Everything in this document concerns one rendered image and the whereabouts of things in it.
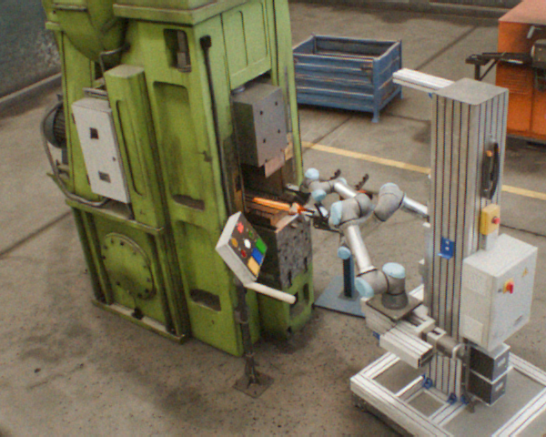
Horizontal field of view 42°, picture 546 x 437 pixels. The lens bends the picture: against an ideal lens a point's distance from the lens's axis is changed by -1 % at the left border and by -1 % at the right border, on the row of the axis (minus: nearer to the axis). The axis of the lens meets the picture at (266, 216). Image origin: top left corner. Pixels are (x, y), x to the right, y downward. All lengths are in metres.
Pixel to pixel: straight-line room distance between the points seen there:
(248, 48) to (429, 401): 2.28
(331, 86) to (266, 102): 4.07
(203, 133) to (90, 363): 1.96
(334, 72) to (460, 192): 4.84
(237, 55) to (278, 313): 1.77
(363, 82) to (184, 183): 3.97
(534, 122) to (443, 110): 4.14
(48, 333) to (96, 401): 0.90
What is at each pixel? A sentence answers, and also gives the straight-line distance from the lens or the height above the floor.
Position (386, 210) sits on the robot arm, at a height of 1.19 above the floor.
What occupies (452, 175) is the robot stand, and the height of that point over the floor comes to 1.64.
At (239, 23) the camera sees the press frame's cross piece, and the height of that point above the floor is 2.18.
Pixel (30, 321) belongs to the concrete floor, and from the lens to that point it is 5.81.
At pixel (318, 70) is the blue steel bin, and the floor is 0.52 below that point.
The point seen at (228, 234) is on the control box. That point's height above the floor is 1.20.
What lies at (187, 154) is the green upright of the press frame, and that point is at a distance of 4.35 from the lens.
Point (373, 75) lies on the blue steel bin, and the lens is 7.98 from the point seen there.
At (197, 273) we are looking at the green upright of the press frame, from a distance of 4.85.
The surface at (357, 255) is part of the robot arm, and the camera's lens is 3.86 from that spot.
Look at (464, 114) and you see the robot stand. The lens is 3.35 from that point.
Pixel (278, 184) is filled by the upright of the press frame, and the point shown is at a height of 1.01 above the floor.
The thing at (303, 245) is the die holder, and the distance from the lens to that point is 4.82.
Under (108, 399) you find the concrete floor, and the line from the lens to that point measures 4.92.
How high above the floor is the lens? 3.29
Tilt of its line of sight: 31 degrees down
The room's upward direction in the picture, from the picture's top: 6 degrees counter-clockwise
